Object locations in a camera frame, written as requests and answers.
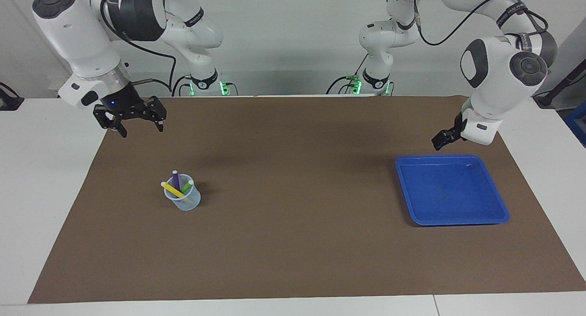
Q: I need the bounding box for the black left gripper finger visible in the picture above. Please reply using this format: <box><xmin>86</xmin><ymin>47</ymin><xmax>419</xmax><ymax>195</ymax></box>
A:
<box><xmin>432</xmin><ymin>129</ymin><xmax>456</xmax><ymax>151</ymax></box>

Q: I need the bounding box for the yellow marker pen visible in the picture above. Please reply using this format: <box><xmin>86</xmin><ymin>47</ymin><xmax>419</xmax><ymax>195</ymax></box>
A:
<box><xmin>161</xmin><ymin>181</ymin><xmax>186</xmax><ymax>199</ymax></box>

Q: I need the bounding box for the blue plastic tray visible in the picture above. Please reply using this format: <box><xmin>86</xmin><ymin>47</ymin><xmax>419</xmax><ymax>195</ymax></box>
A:
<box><xmin>395</xmin><ymin>154</ymin><xmax>510</xmax><ymax>226</ymax></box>

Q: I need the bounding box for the clear plastic cup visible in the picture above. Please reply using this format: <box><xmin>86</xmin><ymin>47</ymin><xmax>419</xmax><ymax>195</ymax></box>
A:
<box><xmin>164</xmin><ymin>174</ymin><xmax>201</xmax><ymax>212</ymax></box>

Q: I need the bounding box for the black table clamp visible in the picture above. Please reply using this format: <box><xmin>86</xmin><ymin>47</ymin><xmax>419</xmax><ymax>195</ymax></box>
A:
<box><xmin>0</xmin><ymin>82</ymin><xmax>24</xmax><ymax>111</ymax></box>

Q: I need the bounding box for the blue storage box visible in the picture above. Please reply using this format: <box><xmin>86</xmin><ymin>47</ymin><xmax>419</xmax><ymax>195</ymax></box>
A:
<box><xmin>564</xmin><ymin>106</ymin><xmax>586</xmax><ymax>148</ymax></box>

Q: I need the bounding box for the brown table mat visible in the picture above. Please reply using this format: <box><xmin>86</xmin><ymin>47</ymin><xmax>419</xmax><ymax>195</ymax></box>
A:
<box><xmin>27</xmin><ymin>95</ymin><xmax>586</xmax><ymax>304</ymax></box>

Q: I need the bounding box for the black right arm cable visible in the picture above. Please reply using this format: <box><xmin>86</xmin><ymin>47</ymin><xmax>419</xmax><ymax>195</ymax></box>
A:
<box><xmin>102</xmin><ymin>0</ymin><xmax>195</xmax><ymax>97</ymax></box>

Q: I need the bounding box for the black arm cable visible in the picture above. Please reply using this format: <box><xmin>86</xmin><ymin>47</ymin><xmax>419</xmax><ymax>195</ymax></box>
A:
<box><xmin>412</xmin><ymin>0</ymin><xmax>549</xmax><ymax>46</ymax></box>
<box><xmin>102</xmin><ymin>0</ymin><xmax>195</xmax><ymax>97</ymax></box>

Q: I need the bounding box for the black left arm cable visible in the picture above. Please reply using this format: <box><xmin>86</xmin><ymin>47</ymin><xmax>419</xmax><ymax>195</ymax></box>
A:
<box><xmin>412</xmin><ymin>0</ymin><xmax>549</xmax><ymax>46</ymax></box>

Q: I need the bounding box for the black stand bracket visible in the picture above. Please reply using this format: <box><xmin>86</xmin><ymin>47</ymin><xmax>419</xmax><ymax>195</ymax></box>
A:
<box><xmin>533</xmin><ymin>60</ymin><xmax>586</xmax><ymax>109</ymax></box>

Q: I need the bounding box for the black base cable bundle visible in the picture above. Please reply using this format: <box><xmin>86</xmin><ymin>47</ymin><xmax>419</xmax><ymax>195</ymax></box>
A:
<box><xmin>326</xmin><ymin>73</ymin><xmax>367</xmax><ymax>95</ymax></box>

